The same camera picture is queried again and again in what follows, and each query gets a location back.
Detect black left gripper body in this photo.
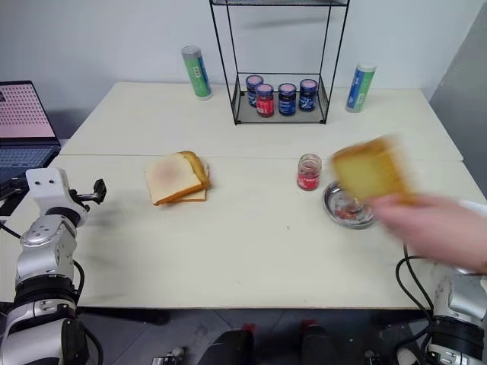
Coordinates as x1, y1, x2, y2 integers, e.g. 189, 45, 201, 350
68, 187, 97, 212

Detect toast slice with brown crust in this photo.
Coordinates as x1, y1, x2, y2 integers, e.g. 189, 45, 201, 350
329, 134, 422, 207

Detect bread slices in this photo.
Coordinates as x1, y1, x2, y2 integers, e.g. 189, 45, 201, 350
144, 152, 203, 207

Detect blue label jam jar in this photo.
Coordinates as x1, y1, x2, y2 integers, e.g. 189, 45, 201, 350
245, 75, 265, 110
298, 78, 319, 113
278, 83, 298, 117

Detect red label jam jar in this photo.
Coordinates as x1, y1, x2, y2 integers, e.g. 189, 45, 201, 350
255, 83, 275, 119

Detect open red jam jar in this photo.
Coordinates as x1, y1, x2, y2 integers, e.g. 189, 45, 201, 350
297, 153, 323, 192

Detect person's bare hand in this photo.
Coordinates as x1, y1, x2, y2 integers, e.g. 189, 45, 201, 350
369, 192, 487, 275

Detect open laptop computer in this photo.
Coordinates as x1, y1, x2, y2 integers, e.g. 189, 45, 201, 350
0, 80, 62, 191

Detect green blue cylindrical can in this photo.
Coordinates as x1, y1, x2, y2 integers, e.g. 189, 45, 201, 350
180, 45, 214, 102
345, 62, 378, 114

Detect dark rounded shape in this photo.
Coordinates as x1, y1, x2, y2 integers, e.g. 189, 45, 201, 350
196, 322, 256, 365
301, 319, 338, 365

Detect round metal dish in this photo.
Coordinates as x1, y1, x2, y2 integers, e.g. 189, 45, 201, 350
322, 181, 383, 230

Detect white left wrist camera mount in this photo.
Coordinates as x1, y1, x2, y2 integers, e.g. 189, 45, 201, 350
25, 167, 74, 210

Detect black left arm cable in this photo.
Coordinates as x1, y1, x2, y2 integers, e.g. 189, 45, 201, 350
0, 223, 104, 365

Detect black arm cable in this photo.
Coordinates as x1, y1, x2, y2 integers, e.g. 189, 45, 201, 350
395, 243, 438, 345
0, 223, 104, 365

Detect black wire shelf rack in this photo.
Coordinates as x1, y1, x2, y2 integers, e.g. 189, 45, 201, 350
209, 0, 351, 126

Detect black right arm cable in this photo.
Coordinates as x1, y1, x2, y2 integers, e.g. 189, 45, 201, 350
395, 243, 438, 345

